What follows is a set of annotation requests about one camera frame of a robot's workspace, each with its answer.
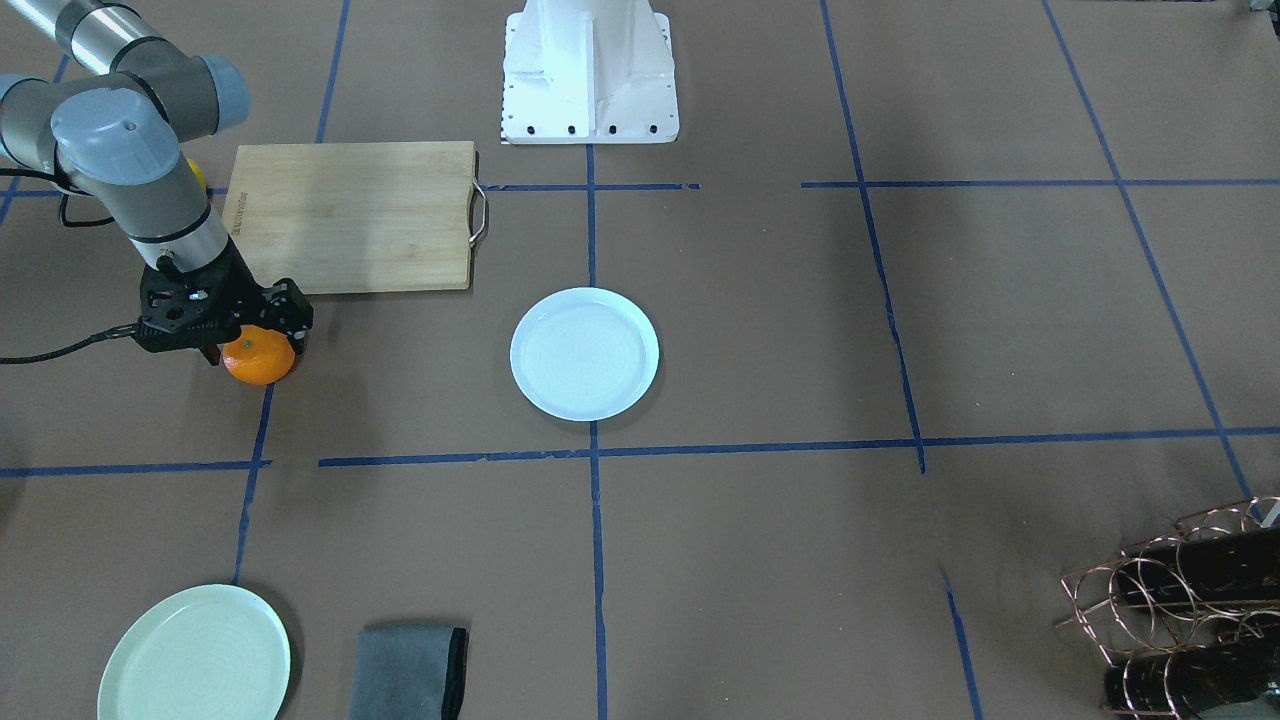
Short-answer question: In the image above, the light blue plate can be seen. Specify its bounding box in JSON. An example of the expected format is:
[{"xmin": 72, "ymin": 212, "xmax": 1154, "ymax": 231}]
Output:
[{"xmin": 509, "ymin": 287, "xmax": 660, "ymax": 421}]

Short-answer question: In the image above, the dark bottle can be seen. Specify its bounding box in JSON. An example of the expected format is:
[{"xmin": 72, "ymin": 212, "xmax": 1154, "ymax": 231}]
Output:
[
  {"xmin": 1103, "ymin": 641, "xmax": 1277, "ymax": 717},
  {"xmin": 1115, "ymin": 527, "xmax": 1279, "ymax": 607}
]

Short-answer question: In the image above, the pale green plate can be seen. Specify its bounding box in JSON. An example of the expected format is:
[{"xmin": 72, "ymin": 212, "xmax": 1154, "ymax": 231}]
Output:
[{"xmin": 96, "ymin": 584, "xmax": 292, "ymax": 719}]

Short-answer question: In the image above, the orange fruit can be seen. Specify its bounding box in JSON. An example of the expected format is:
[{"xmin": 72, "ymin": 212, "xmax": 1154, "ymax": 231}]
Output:
[{"xmin": 221, "ymin": 325, "xmax": 298, "ymax": 386}]

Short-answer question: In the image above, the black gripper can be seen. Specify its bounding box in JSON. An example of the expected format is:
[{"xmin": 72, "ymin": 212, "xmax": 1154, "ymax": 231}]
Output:
[{"xmin": 134, "ymin": 242, "xmax": 315, "ymax": 366}]

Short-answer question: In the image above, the wooden cutting board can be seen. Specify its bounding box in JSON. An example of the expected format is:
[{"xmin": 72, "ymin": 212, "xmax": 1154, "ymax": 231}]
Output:
[{"xmin": 221, "ymin": 141, "xmax": 486, "ymax": 295}]

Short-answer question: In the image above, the grey folded cloth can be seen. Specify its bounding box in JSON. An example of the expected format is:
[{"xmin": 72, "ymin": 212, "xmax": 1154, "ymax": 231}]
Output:
[{"xmin": 347, "ymin": 624, "xmax": 470, "ymax": 719}]

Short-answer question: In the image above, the copper wire bottle rack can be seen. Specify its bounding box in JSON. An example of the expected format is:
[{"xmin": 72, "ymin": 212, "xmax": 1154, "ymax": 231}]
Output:
[{"xmin": 1060, "ymin": 496, "xmax": 1279, "ymax": 719}]

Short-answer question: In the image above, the upper yellow lemon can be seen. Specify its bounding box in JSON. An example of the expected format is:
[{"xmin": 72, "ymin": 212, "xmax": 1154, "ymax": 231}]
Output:
[{"xmin": 187, "ymin": 158, "xmax": 209, "ymax": 193}]

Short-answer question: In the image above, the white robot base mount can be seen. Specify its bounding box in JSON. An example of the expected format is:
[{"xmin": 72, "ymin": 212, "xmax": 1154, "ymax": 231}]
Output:
[{"xmin": 500, "ymin": 1, "xmax": 681, "ymax": 145}]

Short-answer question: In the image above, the upper dark bottle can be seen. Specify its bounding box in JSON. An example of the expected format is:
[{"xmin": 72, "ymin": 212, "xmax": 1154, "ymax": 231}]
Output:
[{"xmin": 1115, "ymin": 527, "xmax": 1279, "ymax": 607}]

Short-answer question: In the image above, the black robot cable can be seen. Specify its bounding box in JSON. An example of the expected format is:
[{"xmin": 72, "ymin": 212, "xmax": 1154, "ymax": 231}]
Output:
[{"xmin": 0, "ymin": 160, "xmax": 141, "ymax": 365}]

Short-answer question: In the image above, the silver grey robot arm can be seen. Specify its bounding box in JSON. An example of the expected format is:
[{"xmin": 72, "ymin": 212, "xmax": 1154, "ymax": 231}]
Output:
[{"xmin": 1, "ymin": 1, "xmax": 314, "ymax": 364}]

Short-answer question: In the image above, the lower dark bottle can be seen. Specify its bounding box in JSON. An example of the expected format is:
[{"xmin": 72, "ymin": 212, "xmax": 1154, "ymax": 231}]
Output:
[{"xmin": 1103, "ymin": 641, "xmax": 1277, "ymax": 717}]

